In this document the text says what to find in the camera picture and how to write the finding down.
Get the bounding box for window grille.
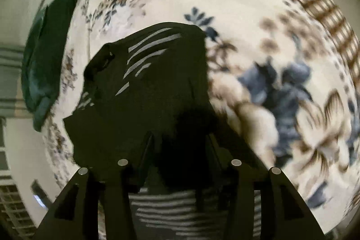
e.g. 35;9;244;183
0;182;37;233

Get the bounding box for black garment with white stripes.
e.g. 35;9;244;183
63;22;268;193

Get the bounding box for dark green cloth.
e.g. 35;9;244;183
22;0;78;132

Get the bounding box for grey striped cloth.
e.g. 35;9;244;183
128;189;262;240

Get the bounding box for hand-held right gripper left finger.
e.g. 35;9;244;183
34;132;156;240

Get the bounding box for floral printed blanket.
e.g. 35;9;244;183
42;0;360;235

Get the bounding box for striped curtain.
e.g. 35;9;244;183
0;42;30;118

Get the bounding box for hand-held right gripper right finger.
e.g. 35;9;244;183
205;133;327;240

